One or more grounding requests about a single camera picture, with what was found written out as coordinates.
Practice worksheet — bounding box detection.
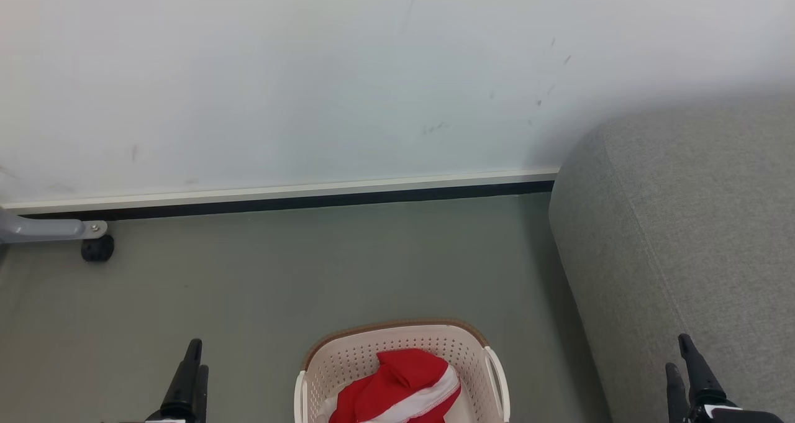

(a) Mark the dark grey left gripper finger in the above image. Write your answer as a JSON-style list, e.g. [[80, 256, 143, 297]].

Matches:
[[194, 365, 210, 423], [161, 339, 203, 420]]

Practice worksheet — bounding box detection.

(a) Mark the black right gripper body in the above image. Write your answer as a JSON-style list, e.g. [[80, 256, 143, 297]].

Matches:
[[683, 401, 785, 423]]

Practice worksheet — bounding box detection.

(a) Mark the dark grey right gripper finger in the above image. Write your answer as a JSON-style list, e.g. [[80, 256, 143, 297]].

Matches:
[[678, 334, 728, 412], [665, 362, 691, 423]]

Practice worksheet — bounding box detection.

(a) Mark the red and white jersey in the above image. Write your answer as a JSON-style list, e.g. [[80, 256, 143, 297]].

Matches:
[[327, 348, 462, 423]]

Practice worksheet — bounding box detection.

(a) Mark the grey fabric sofa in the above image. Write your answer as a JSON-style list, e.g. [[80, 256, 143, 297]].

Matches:
[[548, 93, 795, 423]]

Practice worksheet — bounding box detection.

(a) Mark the cream perforated laundry basket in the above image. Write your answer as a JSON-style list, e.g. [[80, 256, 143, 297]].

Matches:
[[294, 319, 511, 423]]

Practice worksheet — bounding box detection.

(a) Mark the black caster wheel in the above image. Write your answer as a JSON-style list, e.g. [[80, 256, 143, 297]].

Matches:
[[81, 235, 116, 263]]

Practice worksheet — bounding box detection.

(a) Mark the white and black baseboard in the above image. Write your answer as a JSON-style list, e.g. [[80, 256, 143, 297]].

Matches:
[[0, 168, 560, 221]]

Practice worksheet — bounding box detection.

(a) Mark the grey metal stand leg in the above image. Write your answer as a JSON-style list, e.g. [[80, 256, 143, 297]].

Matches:
[[0, 206, 109, 245]]

